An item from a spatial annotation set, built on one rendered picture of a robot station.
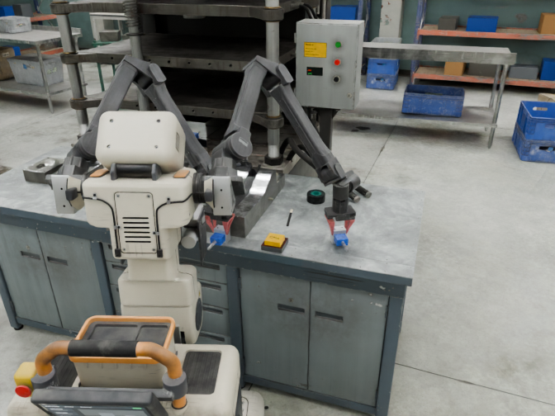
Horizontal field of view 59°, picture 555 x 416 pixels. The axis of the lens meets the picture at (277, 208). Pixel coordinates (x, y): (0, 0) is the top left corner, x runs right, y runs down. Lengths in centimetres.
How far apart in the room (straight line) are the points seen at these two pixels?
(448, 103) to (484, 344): 314
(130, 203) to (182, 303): 37
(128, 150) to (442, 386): 178
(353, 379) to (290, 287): 48
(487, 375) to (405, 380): 39
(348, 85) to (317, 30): 29
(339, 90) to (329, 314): 110
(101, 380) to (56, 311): 140
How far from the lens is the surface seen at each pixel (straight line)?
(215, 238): 179
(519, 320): 298
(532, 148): 514
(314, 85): 247
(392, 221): 201
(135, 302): 155
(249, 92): 157
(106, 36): 651
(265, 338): 211
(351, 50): 240
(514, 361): 272
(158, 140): 130
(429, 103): 537
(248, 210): 185
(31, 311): 282
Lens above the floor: 176
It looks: 28 degrees down
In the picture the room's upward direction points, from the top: straight up
